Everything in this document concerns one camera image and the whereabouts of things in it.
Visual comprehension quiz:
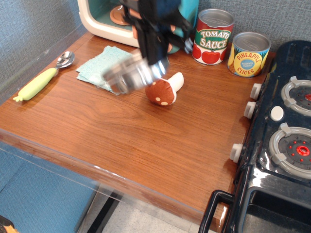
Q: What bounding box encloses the toy microwave oven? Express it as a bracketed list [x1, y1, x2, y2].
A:
[78, 0, 199, 54]

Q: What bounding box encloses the orange plate in microwave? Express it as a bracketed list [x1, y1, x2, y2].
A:
[110, 5, 130, 26]

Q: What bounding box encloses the white stove knob rear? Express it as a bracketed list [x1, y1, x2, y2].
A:
[250, 83, 262, 100]

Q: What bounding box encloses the pineapple slices can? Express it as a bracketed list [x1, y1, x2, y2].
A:
[227, 32, 271, 77]

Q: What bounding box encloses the brown plush mushroom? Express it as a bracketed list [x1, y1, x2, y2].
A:
[145, 72, 184, 106]

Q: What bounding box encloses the white stove knob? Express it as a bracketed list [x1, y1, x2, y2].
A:
[243, 101, 256, 119]
[250, 83, 262, 100]
[229, 144, 243, 163]

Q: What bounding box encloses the white stove knob front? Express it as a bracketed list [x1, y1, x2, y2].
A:
[229, 144, 243, 163]

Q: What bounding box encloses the spoon with green handle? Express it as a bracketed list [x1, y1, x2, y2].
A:
[13, 51, 75, 102]

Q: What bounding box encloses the tomato sauce can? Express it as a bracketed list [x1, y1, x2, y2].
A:
[192, 8, 234, 65]

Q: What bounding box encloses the small metal pot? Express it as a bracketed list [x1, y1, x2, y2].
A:
[103, 49, 170, 95]

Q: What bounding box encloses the light teal folded cloth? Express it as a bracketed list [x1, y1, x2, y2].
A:
[76, 46, 132, 94]

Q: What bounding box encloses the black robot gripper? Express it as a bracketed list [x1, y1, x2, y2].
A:
[120, 0, 193, 65]

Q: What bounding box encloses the white stove knob middle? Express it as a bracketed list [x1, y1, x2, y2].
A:
[243, 101, 256, 119]

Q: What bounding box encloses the dark blue toy stove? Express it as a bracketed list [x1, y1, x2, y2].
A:
[199, 40, 311, 233]

